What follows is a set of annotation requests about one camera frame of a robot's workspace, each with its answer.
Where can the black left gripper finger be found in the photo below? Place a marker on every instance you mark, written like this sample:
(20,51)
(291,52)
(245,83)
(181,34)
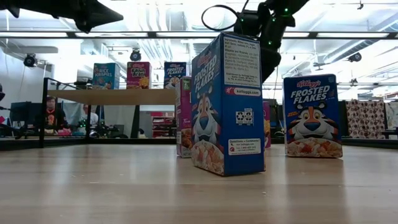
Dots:
(96,17)

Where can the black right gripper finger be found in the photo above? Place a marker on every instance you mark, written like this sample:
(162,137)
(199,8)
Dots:
(270,62)

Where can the Rice Krispies cereal box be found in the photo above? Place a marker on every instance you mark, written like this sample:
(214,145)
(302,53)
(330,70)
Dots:
(104,76)

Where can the Frosted Flakes cereal box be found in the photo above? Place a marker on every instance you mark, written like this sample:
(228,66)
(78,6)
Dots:
(174,71)
(311,124)
(239,124)

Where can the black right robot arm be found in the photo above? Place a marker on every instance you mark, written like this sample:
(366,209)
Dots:
(303,2)

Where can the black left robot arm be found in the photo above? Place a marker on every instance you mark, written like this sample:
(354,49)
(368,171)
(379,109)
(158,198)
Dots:
(9,4)

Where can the black monitor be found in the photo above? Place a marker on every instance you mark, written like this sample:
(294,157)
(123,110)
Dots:
(276,115)
(21,113)

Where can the person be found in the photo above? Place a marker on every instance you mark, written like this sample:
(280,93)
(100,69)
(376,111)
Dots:
(90,118)
(54,116)

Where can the red storage shelving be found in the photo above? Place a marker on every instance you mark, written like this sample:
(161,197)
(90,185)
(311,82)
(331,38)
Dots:
(161,124)

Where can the black hanging camera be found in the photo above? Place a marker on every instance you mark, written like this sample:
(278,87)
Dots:
(355,57)
(135,56)
(30,60)

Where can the wooden shelf with black frame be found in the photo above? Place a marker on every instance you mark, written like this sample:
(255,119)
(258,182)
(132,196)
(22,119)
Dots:
(109,97)

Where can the black aluminium table frame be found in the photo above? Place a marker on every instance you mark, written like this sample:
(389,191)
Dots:
(367,143)

